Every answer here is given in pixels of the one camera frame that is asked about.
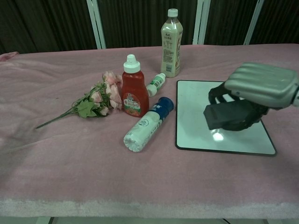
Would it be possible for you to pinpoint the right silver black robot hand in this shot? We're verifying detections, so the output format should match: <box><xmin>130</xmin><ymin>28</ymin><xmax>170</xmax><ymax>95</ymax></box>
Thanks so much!
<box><xmin>208</xmin><ymin>62</ymin><xmax>299</xmax><ymax>131</ymax></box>

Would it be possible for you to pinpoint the black whiteboard eraser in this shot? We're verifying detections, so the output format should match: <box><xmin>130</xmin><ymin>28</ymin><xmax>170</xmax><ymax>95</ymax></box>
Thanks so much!
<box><xmin>203</xmin><ymin>99</ymin><xmax>256</xmax><ymax>130</ymax></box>

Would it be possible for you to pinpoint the beige milk tea bottle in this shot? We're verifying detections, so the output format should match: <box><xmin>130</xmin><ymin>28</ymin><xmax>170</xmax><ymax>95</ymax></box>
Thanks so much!
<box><xmin>160</xmin><ymin>8</ymin><xmax>184</xmax><ymax>78</ymax></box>

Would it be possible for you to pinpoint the small white green-label bottle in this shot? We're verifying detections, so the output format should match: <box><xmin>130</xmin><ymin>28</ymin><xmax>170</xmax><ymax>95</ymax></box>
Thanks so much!
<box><xmin>146</xmin><ymin>72</ymin><xmax>167</xmax><ymax>98</ymax></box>

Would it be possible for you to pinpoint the white bottle with blue cap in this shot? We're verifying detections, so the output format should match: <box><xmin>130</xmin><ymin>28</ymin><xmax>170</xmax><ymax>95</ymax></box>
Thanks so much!
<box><xmin>123</xmin><ymin>97</ymin><xmax>175</xmax><ymax>153</ymax></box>

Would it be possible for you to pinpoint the red ketchup bottle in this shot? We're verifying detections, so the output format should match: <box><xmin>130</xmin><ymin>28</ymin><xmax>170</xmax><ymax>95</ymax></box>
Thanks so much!
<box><xmin>121</xmin><ymin>54</ymin><xmax>150</xmax><ymax>118</ymax></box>

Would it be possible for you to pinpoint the pink artificial flower bouquet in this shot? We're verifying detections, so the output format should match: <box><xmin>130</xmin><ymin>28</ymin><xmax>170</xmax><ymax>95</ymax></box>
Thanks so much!
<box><xmin>35</xmin><ymin>71</ymin><xmax>124</xmax><ymax>129</ymax></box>

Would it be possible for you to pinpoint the pink velvet tablecloth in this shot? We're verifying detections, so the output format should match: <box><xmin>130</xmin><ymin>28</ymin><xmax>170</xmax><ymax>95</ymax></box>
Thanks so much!
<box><xmin>0</xmin><ymin>43</ymin><xmax>299</xmax><ymax>219</ymax></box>

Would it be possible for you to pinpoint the white whiteboard with black frame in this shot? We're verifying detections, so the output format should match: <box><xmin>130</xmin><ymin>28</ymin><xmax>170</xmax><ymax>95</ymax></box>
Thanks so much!
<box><xmin>175</xmin><ymin>80</ymin><xmax>278</xmax><ymax>156</ymax></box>

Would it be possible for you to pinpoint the white partition frame post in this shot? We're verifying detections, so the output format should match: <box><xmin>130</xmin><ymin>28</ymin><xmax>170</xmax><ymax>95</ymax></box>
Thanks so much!
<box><xmin>242</xmin><ymin>0</ymin><xmax>268</xmax><ymax>45</ymax></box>
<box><xmin>192</xmin><ymin>0</ymin><xmax>211</xmax><ymax>45</ymax></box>
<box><xmin>86</xmin><ymin>0</ymin><xmax>107</xmax><ymax>49</ymax></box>

